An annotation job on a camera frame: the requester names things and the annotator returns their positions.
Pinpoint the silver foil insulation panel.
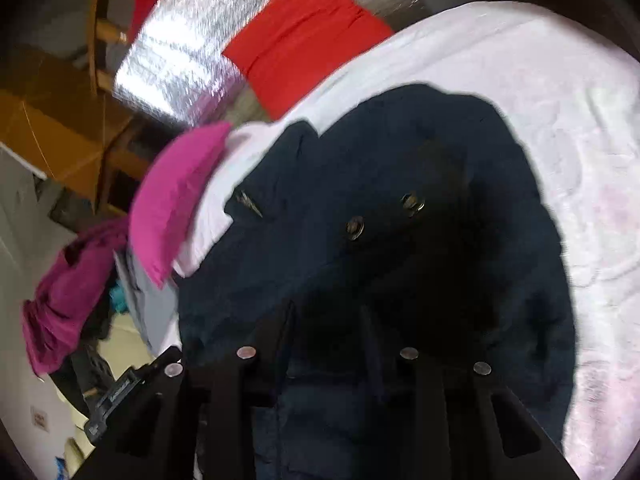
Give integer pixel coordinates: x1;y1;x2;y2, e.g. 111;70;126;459
113;0;431;131

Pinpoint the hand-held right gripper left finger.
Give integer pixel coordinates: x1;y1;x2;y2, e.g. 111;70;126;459
72;305;301;480

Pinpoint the teal garment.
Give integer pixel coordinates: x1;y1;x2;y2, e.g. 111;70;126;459
109;282;129;314

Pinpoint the black garment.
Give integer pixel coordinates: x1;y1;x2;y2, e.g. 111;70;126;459
67;300;123;411

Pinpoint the wooden chair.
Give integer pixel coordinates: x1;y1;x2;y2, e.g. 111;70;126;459
0;45;148;216

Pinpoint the magenta pillow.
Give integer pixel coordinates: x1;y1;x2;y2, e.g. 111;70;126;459
128;121;233;289

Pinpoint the magenta garment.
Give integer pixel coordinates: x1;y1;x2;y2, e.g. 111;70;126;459
21;220;132;377

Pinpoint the red pillow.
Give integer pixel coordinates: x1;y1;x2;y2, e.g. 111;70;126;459
221;0;394;122

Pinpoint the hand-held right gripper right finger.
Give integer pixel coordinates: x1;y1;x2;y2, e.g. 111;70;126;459
360;307;576;480

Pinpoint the navy zip-up jacket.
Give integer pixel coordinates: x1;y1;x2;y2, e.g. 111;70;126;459
177;83;578;480

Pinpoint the grey garment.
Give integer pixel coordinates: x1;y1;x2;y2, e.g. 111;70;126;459
114;250;182;357

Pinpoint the white fleece blanket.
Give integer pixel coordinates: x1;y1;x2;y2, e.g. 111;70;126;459
170;1;640;480

